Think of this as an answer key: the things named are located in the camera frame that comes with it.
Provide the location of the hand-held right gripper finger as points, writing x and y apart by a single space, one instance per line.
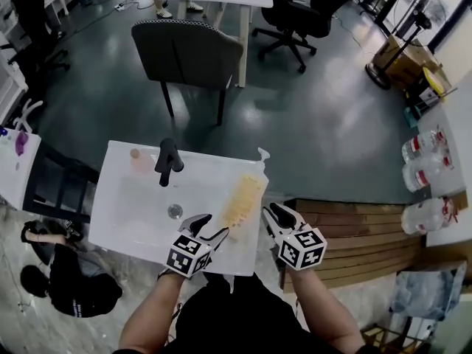
273 225
289 218

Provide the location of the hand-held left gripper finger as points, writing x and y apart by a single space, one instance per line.
218 237
193 221

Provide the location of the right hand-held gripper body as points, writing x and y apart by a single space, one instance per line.
302 249

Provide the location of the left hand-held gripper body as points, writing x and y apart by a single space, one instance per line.
188 256

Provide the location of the clear pump bottle yellow label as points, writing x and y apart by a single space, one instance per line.
243 197

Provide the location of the person's right forearm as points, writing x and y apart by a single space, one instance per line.
324 308

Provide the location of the person's left forearm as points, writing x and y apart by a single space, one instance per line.
147 315

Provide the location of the metal sink drain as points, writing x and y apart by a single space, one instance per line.
175 211

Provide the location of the wooden slatted pallet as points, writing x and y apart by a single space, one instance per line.
361 242

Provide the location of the white sink basin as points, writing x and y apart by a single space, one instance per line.
129 212

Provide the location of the black faucet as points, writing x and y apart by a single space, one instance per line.
167 160

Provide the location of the person's black shirt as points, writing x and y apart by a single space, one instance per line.
239 319

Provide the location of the crumpled plastic bag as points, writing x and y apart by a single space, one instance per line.
427 293

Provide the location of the grey desk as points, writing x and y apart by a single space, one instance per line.
62 183

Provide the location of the grey upholstered chair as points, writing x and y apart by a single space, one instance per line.
184 54

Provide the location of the white side table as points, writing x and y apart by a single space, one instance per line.
16 175

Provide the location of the purple plastic item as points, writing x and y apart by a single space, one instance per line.
21 144

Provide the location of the brown cardboard box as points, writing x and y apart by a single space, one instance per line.
405 63

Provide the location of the group of water bottles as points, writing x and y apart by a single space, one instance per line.
459 124

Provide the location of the white chair base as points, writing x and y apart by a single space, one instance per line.
27 114

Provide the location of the yellow bin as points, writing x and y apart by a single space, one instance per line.
435 83

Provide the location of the black office chair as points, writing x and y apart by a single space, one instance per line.
295 13
33 24

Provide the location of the white power strip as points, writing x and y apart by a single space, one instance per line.
120 6

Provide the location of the black standing fan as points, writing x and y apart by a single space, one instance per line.
420 13

